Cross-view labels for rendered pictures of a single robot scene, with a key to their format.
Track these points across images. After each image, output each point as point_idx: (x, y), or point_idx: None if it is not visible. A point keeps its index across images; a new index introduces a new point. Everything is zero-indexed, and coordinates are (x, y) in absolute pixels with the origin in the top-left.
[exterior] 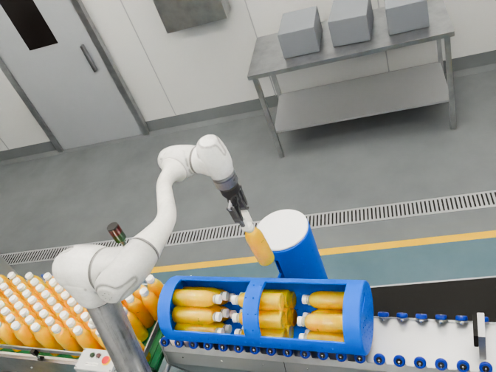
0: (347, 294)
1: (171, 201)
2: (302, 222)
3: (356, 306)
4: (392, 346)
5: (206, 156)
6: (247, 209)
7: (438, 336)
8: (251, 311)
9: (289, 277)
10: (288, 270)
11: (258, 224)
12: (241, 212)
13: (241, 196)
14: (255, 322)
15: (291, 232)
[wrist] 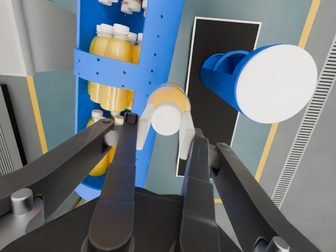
0: (99, 193)
1: None
2: (273, 116)
3: (84, 197)
4: None
5: None
6: (186, 164)
7: None
8: (81, 67)
9: (221, 78)
10: (223, 81)
11: (302, 50)
12: (185, 130)
13: (229, 199)
14: (74, 71)
15: (262, 101)
